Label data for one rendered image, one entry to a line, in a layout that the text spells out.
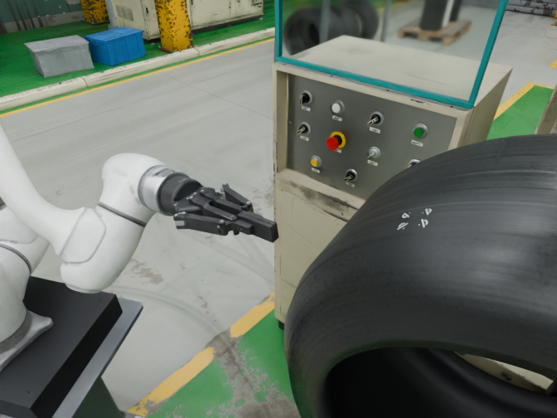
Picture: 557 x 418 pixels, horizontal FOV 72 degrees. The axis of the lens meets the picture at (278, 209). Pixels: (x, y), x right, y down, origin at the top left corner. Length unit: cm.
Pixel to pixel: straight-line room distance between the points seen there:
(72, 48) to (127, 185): 489
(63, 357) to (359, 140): 96
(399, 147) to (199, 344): 132
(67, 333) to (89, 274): 42
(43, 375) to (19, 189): 50
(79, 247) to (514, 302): 68
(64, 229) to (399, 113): 80
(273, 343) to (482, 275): 165
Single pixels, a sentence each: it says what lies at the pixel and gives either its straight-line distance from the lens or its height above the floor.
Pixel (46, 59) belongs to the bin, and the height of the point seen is 21.
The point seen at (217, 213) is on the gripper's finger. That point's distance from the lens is 63.
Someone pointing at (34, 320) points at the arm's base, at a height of 76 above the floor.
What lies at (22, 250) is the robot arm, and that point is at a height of 93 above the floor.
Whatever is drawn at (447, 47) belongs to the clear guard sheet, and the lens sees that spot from 96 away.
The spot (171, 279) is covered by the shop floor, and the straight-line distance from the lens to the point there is 224.
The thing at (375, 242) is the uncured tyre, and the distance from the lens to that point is 36.
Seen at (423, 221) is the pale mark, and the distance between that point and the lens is 35.
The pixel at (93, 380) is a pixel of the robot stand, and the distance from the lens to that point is 120.
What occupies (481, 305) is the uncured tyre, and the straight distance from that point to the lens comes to 32.
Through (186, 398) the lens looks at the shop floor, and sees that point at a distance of 184.
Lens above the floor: 162
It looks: 38 degrees down
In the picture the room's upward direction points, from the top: straight up
